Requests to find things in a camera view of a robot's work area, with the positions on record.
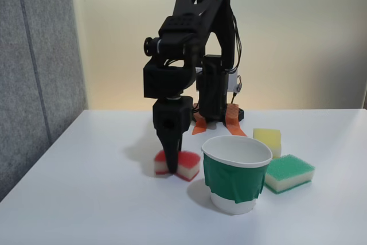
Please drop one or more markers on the white paper cup green band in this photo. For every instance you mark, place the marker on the white paper cup green band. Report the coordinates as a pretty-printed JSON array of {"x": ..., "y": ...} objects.
[{"x": 233, "y": 182}]

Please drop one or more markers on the yellow and white sponge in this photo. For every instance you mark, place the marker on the yellow and white sponge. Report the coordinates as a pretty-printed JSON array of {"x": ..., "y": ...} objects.
[{"x": 268, "y": 139}]

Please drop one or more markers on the gray felt partition panel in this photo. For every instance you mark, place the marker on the gray felt partition panel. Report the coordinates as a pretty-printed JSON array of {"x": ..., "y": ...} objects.
[{"x": 37, "y": 84}]

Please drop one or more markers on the green and white sponge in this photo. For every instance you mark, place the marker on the green and white sponge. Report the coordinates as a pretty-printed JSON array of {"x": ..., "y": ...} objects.
[{"x": 288, "y": 171}]

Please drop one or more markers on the orange tape strip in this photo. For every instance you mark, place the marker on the orange tape strip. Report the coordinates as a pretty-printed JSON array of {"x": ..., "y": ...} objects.
[
  {"x": 233, "y": 118},
  {"x": 199, "y": 126}
]

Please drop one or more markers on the red and white sponge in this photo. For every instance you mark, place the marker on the red and white sponge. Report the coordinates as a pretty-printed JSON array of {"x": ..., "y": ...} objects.
[{"x": 189, "y": 161}]

